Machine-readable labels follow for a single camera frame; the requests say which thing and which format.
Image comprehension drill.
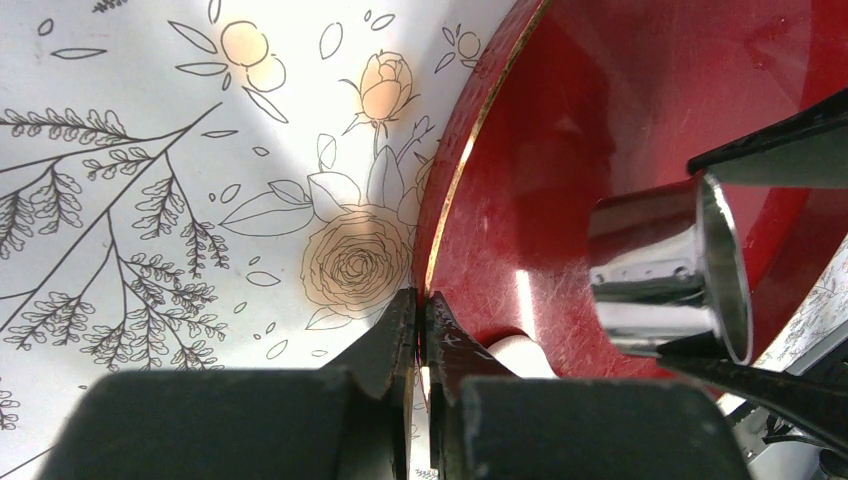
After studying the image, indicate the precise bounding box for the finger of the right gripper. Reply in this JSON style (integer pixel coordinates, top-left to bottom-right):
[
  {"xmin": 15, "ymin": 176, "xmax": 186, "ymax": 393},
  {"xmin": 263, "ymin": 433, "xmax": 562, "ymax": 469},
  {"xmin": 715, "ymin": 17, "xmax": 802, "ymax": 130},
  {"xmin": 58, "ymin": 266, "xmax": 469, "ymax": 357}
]
[{"xmin": 657, "ymin": 331, "xmax": 847, "ymax": 458}]

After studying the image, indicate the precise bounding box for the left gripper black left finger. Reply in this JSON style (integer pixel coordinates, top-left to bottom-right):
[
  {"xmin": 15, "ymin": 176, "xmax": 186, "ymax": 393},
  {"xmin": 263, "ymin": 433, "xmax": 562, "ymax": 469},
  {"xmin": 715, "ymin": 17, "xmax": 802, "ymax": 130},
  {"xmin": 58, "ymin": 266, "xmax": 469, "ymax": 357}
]
[{"xmin": 40, "ymin": 288, "xmax": 416, "ymax": 479}]

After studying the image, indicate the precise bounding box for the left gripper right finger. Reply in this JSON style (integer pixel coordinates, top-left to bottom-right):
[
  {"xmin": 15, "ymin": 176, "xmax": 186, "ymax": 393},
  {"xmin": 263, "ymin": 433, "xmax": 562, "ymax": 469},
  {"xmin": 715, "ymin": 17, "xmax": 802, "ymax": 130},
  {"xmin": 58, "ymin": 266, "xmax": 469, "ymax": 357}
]
[{"xmin": 423, "ymin": 294, "xmax": 750, "ymax": 479}]

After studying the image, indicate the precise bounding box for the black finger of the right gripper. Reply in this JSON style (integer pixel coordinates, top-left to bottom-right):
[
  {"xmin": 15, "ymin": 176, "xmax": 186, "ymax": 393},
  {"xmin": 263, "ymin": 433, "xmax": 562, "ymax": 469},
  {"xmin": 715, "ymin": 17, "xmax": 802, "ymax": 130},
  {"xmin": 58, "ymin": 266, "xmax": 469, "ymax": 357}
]
[{"xmin": 686, "ymin": 89, "xmax": 847, "ymax": 189}]

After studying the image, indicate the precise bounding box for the leftover dough scrap ring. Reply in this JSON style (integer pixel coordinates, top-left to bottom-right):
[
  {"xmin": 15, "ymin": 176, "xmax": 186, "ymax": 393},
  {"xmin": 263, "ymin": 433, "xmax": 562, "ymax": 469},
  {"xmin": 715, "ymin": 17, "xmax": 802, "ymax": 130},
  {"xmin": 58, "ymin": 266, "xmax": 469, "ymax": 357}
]
[{"xmin": 486, "ymin": 333, "xmax": 561, "ymax": 380}]

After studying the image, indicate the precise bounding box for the round metal cutter ring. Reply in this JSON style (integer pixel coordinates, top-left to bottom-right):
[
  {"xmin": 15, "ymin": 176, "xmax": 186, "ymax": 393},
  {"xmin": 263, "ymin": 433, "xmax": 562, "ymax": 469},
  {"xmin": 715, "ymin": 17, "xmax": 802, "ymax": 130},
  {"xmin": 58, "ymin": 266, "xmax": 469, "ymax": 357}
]
[{"xmin": 586, "ymin": 173, "xmax": 755, "ymax": 367}]

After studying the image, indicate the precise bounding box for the round red tray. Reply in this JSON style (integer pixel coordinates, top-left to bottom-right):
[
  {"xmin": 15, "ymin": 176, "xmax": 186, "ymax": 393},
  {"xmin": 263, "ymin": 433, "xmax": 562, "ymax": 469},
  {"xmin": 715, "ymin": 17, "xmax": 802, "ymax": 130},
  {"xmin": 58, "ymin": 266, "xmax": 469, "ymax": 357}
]
[{"xmin": 413, "ymin": 1, "xmax": 847, "ymax": 378}]

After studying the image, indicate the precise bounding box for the floral patterned table mat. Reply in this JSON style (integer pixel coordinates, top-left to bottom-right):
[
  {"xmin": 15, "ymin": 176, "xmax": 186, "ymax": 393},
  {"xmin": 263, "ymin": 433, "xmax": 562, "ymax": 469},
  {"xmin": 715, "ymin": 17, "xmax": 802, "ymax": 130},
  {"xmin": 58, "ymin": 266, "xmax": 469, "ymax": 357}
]
[{"xmin": 1, "ymin": 1, "xmax": 511, "ymax": 479}]

